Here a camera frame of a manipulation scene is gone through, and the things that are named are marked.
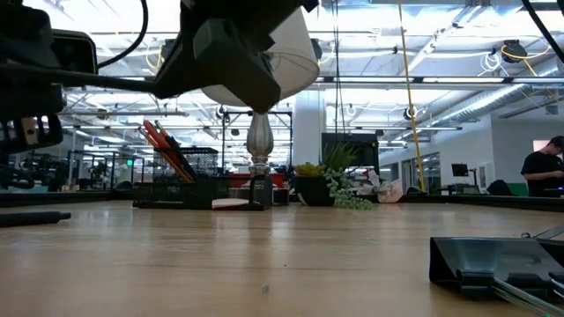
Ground red handled scissors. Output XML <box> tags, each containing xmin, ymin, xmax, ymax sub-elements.
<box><xmin>137</xmin><ymin>119</ymin><xmax>177</xmax><ymax>159</ymax></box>

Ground green panel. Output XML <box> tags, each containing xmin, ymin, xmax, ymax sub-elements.
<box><xmin>506</xmin><ymin>183</ymin><xmax>530</xmax><ymax>198</ymax></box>

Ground black box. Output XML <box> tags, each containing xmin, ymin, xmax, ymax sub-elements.
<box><xmin>428</xmin><ymin>226</ymin><xmax>564</xmax><ymax>317</ymax></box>

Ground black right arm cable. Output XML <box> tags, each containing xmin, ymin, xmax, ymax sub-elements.
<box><xmin>521</xmin><ymin>0</ymin><xmax>564</xmax><ymax>62</ymax></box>

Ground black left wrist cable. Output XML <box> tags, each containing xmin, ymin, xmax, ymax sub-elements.
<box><xmin>96</xmin><ymin>0</ymin><xmax>150</xmax><ymax>70</ymax></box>

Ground pink sticky note pad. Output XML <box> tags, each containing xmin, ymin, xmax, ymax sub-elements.
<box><xmin>211</xmin><ymin>197</ymin><xmax>251</xmax><ymax>210</ymax></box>

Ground black mesh desk organizer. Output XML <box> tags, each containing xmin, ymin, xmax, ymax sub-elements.
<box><xmin>131</xmin><ymin>147</ymin><xmax>274</xmax><ymax>211</ymax></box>

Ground black ceiling cable reel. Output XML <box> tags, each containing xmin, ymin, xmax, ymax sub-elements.
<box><xmin>500</xmin><ymin>38</ymin><xmax>529</xmax><ymax>66</ymax></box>

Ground black bag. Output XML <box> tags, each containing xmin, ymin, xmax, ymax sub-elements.
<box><xmin>486</xmin><ymin>179</ymin><xmax>515</xmax><ymax>197</ymax></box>

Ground person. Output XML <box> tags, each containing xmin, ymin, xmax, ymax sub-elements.
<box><xmin>519</xmin><ymin>134</ymin><xmax>564</xmax><ymax>198</ymax></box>

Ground bundled white lamp cord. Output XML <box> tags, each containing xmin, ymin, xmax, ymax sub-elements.
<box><xmin>357</xmin><ymin>171</ymin><xmax>401</xmax><ymax>204</ymax></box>

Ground black background workstation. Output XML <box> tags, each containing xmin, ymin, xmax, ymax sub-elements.
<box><xmin>0</xmin><ymin>147</ymin><xmax>146</xmax><ymax>195</ymax></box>

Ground yellow hanging cable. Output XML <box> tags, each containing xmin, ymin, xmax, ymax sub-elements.
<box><xmin>397</xmin><ymin>0</ymin><xmax>427</xmax><ymax>194</ymax></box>

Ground black screen panel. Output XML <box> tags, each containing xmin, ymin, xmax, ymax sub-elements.
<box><xmin>320</xmin><ymin>132</ymin><xmax>380</xmax><ymax>177</ymax></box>

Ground red storage bin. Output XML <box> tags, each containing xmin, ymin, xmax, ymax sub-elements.
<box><xmin>227</xmin><ymin>172</ymin><xmax>286</xmax><ymax>191</ymax></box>

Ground potted succulent plant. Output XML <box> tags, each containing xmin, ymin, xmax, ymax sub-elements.
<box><xmin>293</xmin><ymin>143</ymin><xmax>375</xmax><ymax>211</ymax></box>

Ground black coiled power cable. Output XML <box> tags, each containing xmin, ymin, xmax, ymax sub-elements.
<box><xmin>332</xmin><ymin>0</ymin><xmax>345</xmax><ymax>146</ymax></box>

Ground black pen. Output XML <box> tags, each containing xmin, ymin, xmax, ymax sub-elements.
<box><xmin>0</xmin><ymin>210</ymin><xmax>72</xmax><ymax>229</ymax></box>
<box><xmin>167</xmin><ymin>135</ymin><xmax>198</xmax><ymax>182</ymax></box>

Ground white shade silver table lamp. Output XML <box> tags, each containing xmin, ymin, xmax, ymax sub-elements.
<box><xmin>200</xmin><ymin>6</ymin><xmax>322</xmax><ymax>207</ymax></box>

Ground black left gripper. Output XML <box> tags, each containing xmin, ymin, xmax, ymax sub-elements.
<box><xmin>152</xmin><ymin>0</ymin><xmax>320</xmax><ymax>115</ymax></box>

